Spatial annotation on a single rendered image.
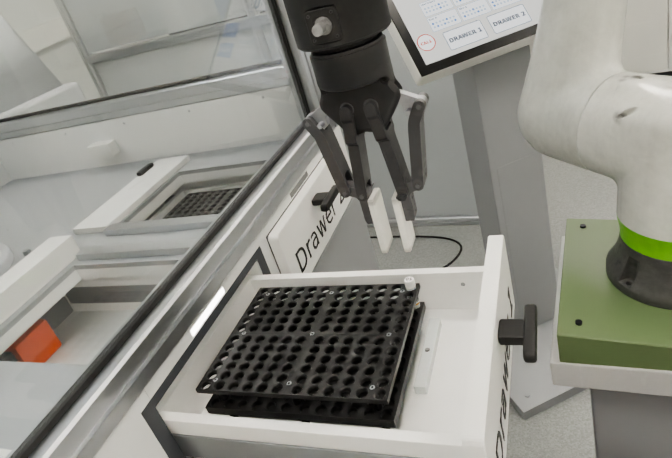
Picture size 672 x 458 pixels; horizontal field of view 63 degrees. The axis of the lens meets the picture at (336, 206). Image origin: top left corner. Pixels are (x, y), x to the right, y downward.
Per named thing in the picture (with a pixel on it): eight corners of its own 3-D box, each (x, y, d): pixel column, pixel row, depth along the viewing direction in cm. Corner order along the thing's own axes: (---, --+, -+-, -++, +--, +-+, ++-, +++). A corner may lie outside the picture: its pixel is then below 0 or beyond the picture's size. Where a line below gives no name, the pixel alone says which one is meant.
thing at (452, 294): (498, 302, 69) (491, 263, 67) (480, 494, 49) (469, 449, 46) (230, 306, 85) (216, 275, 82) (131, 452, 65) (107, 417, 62)
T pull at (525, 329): (537, 311, 57) (536, 301, 56) (537, 365, 51) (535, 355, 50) (501, 311, 59) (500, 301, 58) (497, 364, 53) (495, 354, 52)
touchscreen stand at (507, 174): (661, 351, 157) (659, -22, 111) (525, 420, 149) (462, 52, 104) (548, 268, 201) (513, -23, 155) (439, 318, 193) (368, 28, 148)
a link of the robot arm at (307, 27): (390, -46, 52) (303, -22, 56) (358, -23, 43) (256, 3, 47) (404, 18, 55) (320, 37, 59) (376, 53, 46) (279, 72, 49)
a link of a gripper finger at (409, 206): (398, 174, 59) (425, 171, 58) (407, 214, 62) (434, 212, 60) (395, 181, 58) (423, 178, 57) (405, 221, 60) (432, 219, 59)
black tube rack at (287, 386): (429, 323, 69) (419, 282, 66) (401, 444, 55) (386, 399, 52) (275, 323, 78) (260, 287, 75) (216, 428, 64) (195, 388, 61)
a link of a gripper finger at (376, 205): (373, 200, 59) (366, 201, 59) (388, 253, 62) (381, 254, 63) (379, 186, 62) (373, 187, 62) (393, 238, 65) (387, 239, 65)
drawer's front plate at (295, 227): (351, 199, 109) (336, 149, 104) (299, 295, 85) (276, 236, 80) (342, 200, 109) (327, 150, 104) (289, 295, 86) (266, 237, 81)
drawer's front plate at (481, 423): (514, 303, 71) (503, 232, 66) (502, 525, 47) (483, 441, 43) (500, 303, 71) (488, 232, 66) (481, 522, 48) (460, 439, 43)
